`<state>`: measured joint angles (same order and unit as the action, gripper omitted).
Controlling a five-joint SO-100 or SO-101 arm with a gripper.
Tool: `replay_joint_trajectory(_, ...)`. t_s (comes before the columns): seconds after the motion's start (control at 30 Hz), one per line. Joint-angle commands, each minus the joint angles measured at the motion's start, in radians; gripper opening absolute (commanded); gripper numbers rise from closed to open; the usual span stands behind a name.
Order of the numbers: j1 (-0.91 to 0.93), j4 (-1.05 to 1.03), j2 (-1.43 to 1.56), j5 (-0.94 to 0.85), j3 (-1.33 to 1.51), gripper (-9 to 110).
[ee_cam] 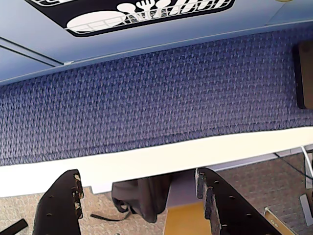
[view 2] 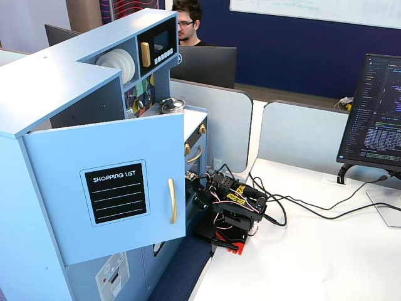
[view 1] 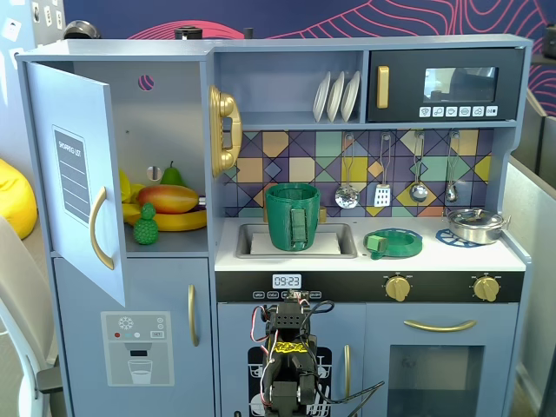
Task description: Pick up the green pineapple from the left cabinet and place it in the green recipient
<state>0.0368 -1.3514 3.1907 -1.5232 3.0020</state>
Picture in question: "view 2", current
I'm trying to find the black cable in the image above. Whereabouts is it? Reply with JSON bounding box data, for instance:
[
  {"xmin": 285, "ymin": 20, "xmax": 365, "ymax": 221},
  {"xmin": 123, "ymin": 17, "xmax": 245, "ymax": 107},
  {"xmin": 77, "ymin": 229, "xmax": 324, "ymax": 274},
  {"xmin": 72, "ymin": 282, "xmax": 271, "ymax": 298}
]
[
  {"xmin": 248, "ymin": 171, "xmax": 401, "ymax": 220},
  {"xmin": 219, "ymin": 163, "xmax": 288, "ymax": 227}
]

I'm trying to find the red wavy poster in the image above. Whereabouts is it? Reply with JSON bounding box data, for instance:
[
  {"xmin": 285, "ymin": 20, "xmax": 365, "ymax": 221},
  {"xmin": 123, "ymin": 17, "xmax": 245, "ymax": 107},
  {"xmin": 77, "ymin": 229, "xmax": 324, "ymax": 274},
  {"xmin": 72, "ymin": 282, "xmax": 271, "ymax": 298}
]
[{"xmin": 99, "ymin": 0, "xmax": 159, "ymax": 25}]

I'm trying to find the gold cabinet door handle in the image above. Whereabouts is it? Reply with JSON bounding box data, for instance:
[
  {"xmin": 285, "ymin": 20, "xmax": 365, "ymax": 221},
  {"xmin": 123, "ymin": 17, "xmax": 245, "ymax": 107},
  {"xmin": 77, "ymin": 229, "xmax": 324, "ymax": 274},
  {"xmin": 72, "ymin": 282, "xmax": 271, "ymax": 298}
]
[{"xmin": 167, "ymin": 178, "xmax": 177, "ymax": 225}]

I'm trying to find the white desk cable grommet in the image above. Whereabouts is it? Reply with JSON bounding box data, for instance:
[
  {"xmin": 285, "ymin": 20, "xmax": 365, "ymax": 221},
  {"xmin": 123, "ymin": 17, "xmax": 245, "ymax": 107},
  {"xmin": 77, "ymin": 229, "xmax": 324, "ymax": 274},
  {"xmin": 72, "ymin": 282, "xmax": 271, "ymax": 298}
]
[{"xmin": 323, "ymin": 175, "xmax": 352, "ymax": 188}]

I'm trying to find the black toy microwave door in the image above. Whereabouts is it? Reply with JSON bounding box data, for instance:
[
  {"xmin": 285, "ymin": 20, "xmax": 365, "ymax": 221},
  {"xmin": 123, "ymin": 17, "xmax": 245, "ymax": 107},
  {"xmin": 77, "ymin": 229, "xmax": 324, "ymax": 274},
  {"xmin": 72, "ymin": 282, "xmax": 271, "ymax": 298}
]
[{"xmin": 137, "ymin": 17, "xmax": 178, "ymax": 78}]

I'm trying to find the red table clamp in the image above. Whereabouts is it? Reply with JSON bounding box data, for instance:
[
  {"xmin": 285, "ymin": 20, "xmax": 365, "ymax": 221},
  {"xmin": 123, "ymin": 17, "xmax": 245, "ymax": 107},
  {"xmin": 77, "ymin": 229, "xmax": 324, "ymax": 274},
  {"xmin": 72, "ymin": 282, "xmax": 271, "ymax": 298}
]
[{"xmin": 211, "ymin": 236, "xmax": 249, "ymax": 256}]

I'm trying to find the white toy plate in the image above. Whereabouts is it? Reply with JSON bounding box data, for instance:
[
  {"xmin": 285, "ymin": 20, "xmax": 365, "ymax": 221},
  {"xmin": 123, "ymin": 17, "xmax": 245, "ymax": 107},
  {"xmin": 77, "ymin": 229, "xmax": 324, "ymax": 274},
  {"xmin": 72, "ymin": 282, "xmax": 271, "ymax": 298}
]
[{"xmin": 95, "ymin": 51, "xmax": 127, "ymax": 71}]

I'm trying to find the blue toy kitchen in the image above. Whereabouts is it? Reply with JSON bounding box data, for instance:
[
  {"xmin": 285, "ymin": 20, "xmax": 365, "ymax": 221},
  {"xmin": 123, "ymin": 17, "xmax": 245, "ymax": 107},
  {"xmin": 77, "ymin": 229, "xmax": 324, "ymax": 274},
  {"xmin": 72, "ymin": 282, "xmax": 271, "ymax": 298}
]
[{"xmin": 0, "ymin": 8, "xmax": 209, "ymax": 301}]

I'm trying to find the whiteboard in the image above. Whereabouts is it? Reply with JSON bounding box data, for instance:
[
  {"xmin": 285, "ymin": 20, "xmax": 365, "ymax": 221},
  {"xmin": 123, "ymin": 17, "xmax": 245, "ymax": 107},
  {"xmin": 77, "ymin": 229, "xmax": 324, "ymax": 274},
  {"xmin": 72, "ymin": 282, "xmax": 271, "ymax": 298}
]
[{"xmin": 229, "ymin": 0, "xmax": 401, "ymax": 29}]

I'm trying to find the dark monitor back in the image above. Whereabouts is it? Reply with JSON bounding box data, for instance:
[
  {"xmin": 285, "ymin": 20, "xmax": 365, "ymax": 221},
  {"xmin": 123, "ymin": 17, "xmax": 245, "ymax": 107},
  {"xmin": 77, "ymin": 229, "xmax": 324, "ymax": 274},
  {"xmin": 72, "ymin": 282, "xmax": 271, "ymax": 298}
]
[{"xmin": 44, "ymin": 24, "xmax": 83, "ymax": 48}]

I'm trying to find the gold oven door handle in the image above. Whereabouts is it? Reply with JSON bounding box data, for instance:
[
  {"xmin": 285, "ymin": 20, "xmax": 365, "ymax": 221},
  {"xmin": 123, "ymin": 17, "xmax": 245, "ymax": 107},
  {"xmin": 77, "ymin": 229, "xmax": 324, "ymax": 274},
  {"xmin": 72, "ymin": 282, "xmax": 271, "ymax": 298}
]
[{"xmin": 186, "ymin": 145, "xmax": 203, "ymax": 164}]

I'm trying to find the black monitor back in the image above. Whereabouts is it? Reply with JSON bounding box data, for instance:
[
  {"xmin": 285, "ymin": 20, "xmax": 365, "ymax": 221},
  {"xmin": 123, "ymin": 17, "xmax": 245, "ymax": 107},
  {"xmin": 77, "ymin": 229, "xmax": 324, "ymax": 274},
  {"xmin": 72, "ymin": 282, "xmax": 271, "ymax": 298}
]
[{"xmin": 170, "ymin": 45, "xmax": 237, "ymax": 90}]

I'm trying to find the white plates stack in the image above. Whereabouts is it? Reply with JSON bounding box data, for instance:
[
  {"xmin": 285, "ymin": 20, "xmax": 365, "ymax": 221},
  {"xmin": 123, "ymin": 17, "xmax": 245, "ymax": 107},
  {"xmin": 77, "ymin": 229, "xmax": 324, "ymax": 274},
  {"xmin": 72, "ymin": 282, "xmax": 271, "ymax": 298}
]
[{"xmin": 110, "ymin": 48, "xmax": 137, "ymax": 86}]

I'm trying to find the gold microwave door handle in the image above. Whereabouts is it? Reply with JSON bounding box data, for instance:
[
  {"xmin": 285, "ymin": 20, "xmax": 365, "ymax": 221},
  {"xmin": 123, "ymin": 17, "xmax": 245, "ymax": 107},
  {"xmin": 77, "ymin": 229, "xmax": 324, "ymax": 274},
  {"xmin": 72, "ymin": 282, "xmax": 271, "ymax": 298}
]
[{"xmin": 140, "ymin": 41, "xmax": 152, "ymax": 68}]

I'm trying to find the man with glasses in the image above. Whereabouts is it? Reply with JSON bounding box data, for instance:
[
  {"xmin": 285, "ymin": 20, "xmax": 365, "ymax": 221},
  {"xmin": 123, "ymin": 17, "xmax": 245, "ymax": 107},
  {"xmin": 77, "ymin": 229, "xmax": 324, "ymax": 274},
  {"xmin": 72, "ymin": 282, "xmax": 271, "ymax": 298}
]
[{"xmin": 171, "ymin": 0, "xmax": 214, "ymax": 48}]

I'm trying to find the metal toy pot with lid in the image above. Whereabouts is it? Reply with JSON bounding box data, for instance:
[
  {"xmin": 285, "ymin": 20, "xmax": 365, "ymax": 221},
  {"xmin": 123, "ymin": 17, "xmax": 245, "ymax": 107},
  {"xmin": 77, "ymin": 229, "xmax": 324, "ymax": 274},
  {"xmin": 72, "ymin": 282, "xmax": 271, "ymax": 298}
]
[{"xmin": 159, "ymin": 97, "xmax": 188, "ymax": 115}]

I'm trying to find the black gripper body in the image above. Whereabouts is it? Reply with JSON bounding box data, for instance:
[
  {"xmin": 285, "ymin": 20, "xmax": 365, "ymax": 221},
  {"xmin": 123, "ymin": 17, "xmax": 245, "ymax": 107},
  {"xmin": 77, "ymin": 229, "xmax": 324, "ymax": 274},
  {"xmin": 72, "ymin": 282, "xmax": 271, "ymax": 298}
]
[{"xmin": 193, "ymin": 175, "xmax": 224, "ymax": 210}]

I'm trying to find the computer monitor showing code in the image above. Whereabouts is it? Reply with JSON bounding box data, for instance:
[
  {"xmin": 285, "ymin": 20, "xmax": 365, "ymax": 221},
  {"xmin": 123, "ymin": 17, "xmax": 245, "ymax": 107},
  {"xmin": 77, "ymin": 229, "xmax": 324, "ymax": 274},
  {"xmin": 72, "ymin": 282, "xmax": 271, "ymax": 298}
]
[{"xmin": 336, "ymin": 53, "xmax": 401, "ymax": 174}]

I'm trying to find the silver monitor stand base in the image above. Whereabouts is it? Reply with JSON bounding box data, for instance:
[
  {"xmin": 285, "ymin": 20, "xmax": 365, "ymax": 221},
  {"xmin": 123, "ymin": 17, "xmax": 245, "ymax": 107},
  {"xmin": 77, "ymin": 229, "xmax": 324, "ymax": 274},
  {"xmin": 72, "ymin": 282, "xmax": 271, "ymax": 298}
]
[{"xmin": 365, "ymin": 187, "xmax": 401, "ymax": 228}]

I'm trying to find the blue shopping list cabinet door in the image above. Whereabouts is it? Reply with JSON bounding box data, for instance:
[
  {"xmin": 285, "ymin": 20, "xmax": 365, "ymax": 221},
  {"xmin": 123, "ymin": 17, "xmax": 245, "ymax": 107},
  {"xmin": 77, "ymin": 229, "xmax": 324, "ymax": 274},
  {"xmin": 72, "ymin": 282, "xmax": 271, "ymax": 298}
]
[{"xmin": 21, "ymin": 112, "xmax": 187, "ymax": 267}]

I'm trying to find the light blue desk divider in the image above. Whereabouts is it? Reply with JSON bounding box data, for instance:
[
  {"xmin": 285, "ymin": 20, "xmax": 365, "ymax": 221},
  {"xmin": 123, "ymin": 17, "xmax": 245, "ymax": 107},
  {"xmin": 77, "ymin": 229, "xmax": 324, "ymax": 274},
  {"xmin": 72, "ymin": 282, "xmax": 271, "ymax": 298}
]
[
  {"xmin": 256, "ymin": 100, "xmax": 355, "ymax": 164},
  {"xmin": 170, "ymin": 78, "xmax": 254, "ymax": 174}
]

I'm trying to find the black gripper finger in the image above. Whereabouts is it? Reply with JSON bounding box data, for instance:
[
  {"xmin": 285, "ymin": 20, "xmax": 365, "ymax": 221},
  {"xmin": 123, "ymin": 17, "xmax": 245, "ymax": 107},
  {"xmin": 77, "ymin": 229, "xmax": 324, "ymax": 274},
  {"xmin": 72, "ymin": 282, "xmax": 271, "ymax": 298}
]
[{"xmin": 192, "ymin": 194, "xmax": 207, "ymax": 211}]

